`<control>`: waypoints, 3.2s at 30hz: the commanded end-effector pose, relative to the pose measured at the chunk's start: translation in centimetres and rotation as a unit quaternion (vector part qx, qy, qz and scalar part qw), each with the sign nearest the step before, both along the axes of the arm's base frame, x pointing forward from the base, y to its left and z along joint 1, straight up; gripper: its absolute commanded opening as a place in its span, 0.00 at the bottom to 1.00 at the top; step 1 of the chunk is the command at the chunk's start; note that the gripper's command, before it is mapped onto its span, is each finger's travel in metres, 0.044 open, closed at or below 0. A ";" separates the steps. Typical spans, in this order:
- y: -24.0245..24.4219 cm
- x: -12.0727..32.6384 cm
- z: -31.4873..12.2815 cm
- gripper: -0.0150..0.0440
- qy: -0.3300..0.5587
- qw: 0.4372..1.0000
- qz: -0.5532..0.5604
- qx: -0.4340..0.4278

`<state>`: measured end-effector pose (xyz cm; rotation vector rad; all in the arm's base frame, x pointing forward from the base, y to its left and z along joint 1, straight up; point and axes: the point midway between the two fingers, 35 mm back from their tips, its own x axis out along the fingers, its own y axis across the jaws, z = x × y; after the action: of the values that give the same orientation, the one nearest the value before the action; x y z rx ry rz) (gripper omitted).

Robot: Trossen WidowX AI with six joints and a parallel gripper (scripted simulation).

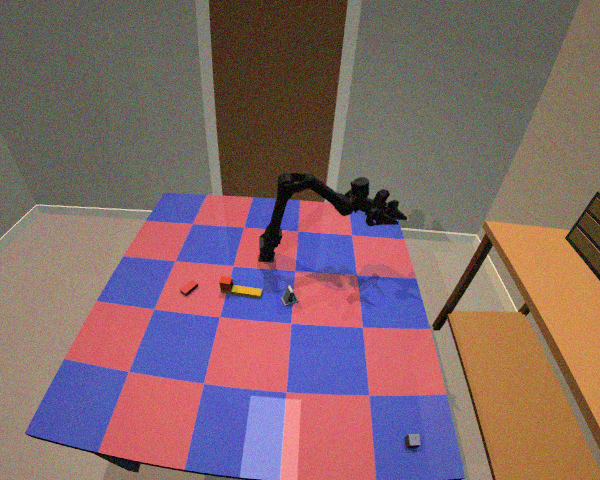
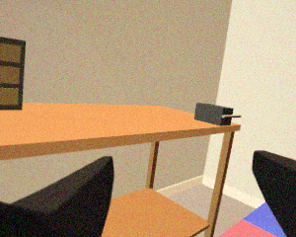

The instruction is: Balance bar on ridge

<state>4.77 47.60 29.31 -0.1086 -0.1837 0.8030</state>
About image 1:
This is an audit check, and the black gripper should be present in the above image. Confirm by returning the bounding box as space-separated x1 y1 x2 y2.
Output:
363 199 407 227

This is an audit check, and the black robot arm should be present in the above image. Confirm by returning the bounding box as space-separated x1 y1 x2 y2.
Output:
258 173 390 263

